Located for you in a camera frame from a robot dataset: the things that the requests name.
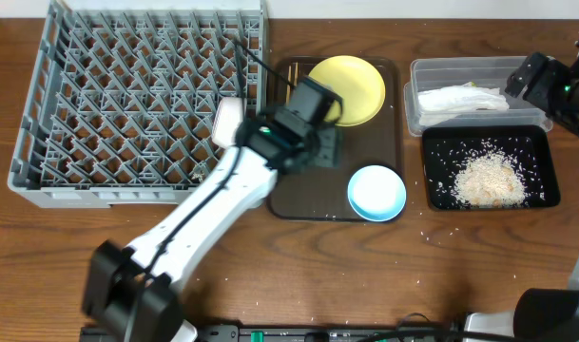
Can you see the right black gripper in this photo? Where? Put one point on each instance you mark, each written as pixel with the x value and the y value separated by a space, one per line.
pixel 551 69

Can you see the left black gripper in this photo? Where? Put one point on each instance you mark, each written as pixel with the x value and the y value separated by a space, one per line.
pixel 328 150

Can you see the light blue bowl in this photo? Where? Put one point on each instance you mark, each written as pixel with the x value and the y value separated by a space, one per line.
pixel 377 193

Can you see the yellow round plate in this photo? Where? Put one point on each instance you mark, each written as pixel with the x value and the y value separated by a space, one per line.
pixel 359 85

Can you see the white paper napkin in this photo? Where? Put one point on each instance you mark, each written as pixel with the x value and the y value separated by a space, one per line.
pixel 459 98

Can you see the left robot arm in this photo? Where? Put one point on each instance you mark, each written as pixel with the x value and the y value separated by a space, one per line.
pixel 134 292

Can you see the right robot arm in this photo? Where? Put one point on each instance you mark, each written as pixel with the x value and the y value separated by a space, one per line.
pixel 540 314

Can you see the pile of rice waste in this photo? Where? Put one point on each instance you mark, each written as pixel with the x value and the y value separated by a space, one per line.
pixel 489 181

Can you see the grey dishwasher rack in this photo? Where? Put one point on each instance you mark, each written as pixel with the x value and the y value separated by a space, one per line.
pixel 123 97

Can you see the dark brown serving tray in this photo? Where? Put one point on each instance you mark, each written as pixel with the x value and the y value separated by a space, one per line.
pixel 319 193

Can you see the clear plastic bin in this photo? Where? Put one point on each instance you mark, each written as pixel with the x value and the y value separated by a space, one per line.
pixel 488 72

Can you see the black rectangular tray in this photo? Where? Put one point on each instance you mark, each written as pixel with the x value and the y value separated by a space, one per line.
pixel 445 149

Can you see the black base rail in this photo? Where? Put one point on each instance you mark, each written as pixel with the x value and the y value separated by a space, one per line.
pixel 230 333

